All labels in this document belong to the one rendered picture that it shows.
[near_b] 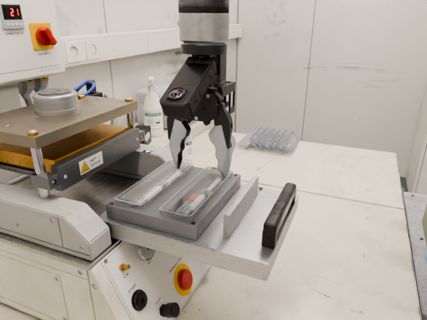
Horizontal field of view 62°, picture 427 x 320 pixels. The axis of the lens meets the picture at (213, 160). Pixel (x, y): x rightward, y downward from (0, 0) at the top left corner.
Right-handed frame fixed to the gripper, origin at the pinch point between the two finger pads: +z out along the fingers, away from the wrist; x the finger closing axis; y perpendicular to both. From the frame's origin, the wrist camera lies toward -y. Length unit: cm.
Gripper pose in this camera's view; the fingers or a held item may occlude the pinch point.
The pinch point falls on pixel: (199, 168)
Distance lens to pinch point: 60.2
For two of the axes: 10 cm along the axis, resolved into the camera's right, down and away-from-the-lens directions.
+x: -9.2, -1.5, 3.6
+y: 4.0, -3.4, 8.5
